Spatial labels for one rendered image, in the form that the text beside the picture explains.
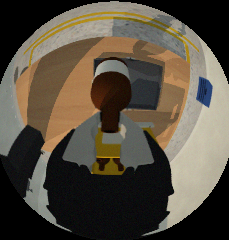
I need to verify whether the yellow box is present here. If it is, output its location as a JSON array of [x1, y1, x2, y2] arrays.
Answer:
[[92, 127, 158, 175]]

